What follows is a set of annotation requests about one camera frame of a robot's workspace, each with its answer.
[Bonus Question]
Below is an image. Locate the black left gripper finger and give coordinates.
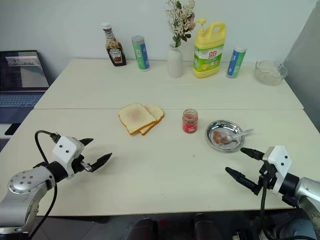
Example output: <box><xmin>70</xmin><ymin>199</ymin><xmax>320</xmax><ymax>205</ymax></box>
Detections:
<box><xmin>88</xmin><ymin>152</ymin><xmax>113</xmax><ymax>174</ymax></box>
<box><xmin>79</xmin><ymin>137</ymin><xmax>95</xmax><ymax>147</ymax></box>

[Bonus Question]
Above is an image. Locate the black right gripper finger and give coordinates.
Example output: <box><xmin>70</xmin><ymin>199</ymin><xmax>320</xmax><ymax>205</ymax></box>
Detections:
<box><xmin>240</xmin><ymin>147</ymin><xmax>265</xmax><ymax>161</ymax></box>
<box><xmin>224</xmin><ymin>166</ymin><xmax>261</xmax><ymax>197</ymax></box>

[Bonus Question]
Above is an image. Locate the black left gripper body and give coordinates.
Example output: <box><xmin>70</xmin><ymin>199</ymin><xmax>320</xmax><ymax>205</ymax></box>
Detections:
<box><xmin>71</xmin><ymin>153</ymin><xmax>93</xmax><ymax>175</ymax></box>

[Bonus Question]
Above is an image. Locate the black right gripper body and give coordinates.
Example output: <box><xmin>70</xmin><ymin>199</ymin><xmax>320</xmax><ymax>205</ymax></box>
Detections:
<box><xmin>258</xmin><ymin>159</ymin><xmax>278</xmax><ymax>190</ymax></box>

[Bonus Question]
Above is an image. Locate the bread slice with pink stain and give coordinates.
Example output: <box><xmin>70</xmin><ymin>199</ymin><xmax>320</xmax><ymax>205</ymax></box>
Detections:
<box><xmin>117</xmin><ymin>103</ymin><xmax>158</xmax><ymax>137</ymax></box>

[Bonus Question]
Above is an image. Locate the small glass jam jar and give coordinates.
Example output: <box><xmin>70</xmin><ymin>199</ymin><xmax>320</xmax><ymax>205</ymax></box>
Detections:
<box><xmin>181</xmin><ymin>108</ymin><xmax>199</xmax><ymax>134</ymax></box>

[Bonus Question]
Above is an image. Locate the plain bread slice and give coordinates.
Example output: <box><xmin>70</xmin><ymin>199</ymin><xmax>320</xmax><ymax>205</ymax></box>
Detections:
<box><xmin>139</xmin><ymin>104</ymin><xmax>165</xmax><ymax>136</ymax></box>

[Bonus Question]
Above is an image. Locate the round metal plate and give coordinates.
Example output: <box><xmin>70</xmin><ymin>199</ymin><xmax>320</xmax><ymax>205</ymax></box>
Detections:
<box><xmin>205</xmin><ymin>119</ymin><xmax>246</xmax><ymax>153</ymax></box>

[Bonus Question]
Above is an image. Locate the dark rounded shape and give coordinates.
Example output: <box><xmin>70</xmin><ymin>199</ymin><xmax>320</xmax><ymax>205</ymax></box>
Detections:
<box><xmin>129</xmin><ymin>217</ymin><xmax>160</xmax><ymax>240</ymax></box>
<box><xmin>193</xmin><ymin>212</ymin><xmax>224</xmax><ymax>240</ymax></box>

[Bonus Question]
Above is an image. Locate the clear glass bowl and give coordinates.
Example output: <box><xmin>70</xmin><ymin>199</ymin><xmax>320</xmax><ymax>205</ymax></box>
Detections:
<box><xmin>253</xmin><ymin>59</ymin><xmax>289</xmax><ymax>87</ymax></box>

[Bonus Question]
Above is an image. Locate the green blue cylinder can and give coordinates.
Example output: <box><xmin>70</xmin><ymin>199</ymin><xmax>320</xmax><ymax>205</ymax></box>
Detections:
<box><xmin>131</xmin><ymin>35</ymin><xmax>151</xmax><ymax>73</ymax></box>
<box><xmin>226</xmin><ymin>45</ymin><xmax>249</xmax><ymax>80</ymax></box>

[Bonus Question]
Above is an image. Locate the ketchup bottle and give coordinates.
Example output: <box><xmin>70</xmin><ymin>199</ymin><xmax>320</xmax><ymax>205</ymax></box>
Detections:
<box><xmin>101</xmin><ymin>22</ymin><xmax>127</xmax><ymax>67</ymax></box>

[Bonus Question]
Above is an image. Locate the open laptop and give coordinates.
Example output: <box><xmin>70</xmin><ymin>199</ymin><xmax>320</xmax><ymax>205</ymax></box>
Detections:
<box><xmin>0</xmin><ymin>49</ymin><xmax>51</xmax><ymax>124</ymax></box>

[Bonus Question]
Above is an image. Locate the yellow detergent pump bottle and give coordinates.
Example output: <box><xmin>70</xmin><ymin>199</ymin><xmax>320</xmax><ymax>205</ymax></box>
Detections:
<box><xmin>192</xmin><ymin>18</ymin><xmax>227</xmax><ymax>79</ymax></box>

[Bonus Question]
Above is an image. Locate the white ceramic vase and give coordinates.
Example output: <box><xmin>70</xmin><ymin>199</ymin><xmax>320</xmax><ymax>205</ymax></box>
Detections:
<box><xmin>167</xmin><ymin>43</ymin><xmax>184</xmax><ymax>79</ymax></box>

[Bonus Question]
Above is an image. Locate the dried flower bouquet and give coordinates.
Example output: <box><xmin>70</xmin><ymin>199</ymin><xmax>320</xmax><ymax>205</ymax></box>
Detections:
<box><xmin>164</xmin><ymin>0</ymin><xmax>197</xmax><ymax>48</ymax></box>

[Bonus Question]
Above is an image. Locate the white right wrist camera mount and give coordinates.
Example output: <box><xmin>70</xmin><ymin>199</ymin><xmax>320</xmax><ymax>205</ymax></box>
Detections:
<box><xmin>262</xmin><ymin>145</ymin><xmax>293</xmax><ymax>196</ymax></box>

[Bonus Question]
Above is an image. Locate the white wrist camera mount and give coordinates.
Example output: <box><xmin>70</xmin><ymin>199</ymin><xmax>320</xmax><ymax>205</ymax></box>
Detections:
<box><xmin>51</xmin><ymin>135</ymin><xmax>86</xmax><ymax>180</ymax></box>
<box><xmin>262</xmin><ymin>145</ymin><xmax>293</xmax><ymax>196</ymax></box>

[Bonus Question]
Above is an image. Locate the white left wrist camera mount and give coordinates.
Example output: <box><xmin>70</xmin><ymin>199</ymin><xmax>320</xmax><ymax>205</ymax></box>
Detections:
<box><xmin>51</xmin><ymin>135</ymin><xmax>86</xmax><ymax>180</ymax></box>

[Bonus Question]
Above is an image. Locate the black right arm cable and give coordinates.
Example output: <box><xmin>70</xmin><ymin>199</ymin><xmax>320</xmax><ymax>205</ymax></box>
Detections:
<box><xmin>259</xmin><ymin>172</ymin><xmax>279</xmax><ymax>240</ymax></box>

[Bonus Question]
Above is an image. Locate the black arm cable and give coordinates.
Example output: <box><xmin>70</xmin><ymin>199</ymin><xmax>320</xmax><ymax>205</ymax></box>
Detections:
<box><xmin>259</xmin><ymin>172</ymin><xmax>279</xmax><ymax>240</ymax></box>
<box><xmin>29</xmin><ymin>130</ymin><xmax>61</xmax><ymax>240</ymax></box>

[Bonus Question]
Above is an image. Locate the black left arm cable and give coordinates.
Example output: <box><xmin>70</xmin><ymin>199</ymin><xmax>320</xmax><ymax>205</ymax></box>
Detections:
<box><xmin>29</xmin><ymin>130</ymin><xmax>61</xmax><ymax>240</ymax></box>

